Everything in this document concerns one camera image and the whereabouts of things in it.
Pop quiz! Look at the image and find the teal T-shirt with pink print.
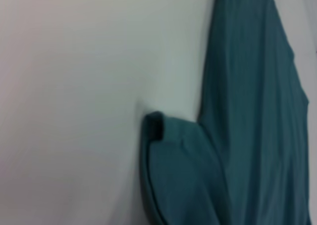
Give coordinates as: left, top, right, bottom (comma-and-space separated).
139, 0, 312, 225

